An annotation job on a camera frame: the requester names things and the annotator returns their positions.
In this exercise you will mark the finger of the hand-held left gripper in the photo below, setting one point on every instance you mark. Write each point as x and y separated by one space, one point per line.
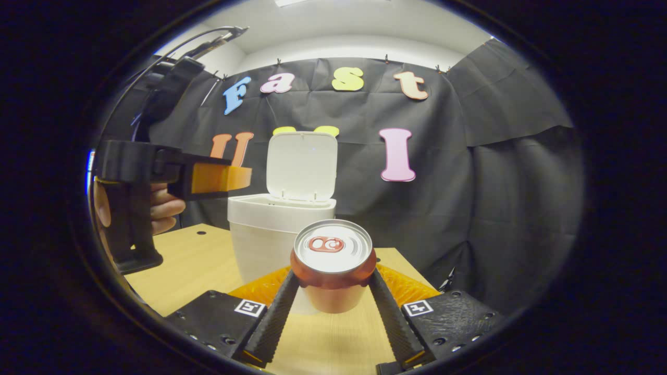
219 179

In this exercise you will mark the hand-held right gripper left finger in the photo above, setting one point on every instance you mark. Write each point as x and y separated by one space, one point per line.
276 323

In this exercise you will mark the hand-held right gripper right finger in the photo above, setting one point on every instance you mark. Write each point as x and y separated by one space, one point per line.
393 323

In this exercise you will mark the white desktop garbage bin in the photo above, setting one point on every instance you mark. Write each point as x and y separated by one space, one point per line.
260 245

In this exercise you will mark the red pop can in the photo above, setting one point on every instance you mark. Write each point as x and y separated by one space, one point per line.
333 250

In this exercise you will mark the wooden desktop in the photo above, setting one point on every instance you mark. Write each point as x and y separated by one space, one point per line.
182 265

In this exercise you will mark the computer monitor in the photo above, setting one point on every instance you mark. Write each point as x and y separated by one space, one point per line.
89 172

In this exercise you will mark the black backdrop cloth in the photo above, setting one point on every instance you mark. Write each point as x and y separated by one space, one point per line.
495 208

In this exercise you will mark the ceiling light panel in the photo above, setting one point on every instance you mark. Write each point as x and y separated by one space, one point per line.
290 2

